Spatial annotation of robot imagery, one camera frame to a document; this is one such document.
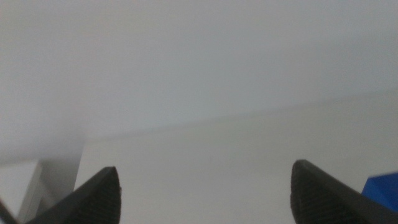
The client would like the white side table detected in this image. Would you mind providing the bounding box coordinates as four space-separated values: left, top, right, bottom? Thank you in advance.
0 160 44 223

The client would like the blue cube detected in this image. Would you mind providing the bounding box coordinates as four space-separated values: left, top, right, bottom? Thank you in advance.
361 172 398 214

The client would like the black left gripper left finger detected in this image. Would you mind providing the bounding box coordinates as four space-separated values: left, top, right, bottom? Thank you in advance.
26 166 123 224

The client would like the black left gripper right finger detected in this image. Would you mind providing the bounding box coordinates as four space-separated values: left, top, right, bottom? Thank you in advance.
290 159 398 224

